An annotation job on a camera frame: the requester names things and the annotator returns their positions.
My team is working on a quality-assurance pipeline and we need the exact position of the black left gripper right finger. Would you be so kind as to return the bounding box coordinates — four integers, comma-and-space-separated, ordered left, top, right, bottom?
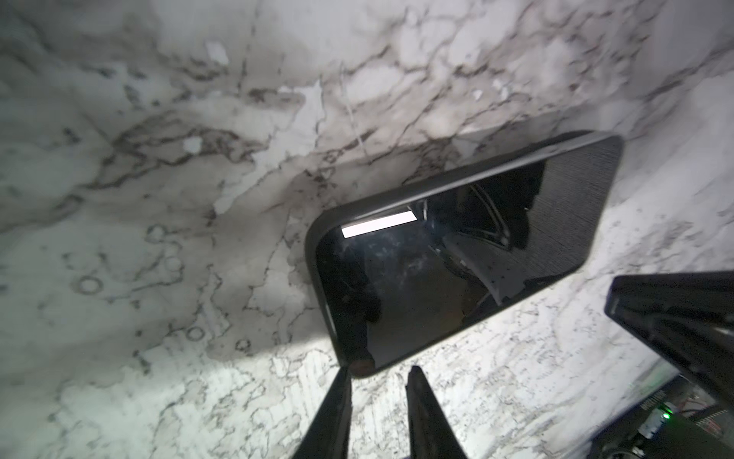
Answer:
406, 365, 468, 459

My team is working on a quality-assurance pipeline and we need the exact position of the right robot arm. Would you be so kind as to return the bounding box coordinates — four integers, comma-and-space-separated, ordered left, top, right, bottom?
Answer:
588, 272, 733, 458

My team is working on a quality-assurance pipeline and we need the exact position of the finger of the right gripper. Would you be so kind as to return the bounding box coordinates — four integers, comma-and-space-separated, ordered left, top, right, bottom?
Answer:
604, 271, 733, 407

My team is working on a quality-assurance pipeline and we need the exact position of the black phone with camera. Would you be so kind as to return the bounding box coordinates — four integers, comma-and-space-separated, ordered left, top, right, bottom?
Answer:
303, 130, 625, 379

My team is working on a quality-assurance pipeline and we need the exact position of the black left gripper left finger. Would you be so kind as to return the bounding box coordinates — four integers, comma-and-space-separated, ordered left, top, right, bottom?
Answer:
294, 367, 353, 459

